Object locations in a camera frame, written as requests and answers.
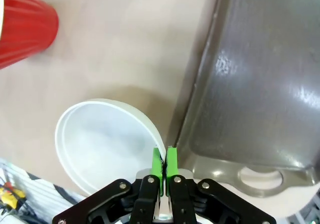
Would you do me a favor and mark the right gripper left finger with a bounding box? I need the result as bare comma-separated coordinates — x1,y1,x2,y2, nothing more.
51,146,166,224

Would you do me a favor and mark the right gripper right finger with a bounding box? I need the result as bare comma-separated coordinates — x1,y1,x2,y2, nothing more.
166,146,277,224

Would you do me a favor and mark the white bowl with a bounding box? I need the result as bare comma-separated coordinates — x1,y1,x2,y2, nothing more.
54,98,167,196

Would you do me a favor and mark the red plastic cup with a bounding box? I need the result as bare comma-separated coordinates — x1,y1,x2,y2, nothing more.
0,0,60,70

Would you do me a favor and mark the dark brown serving tray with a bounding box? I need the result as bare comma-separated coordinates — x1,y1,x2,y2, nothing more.
166,0,320,199

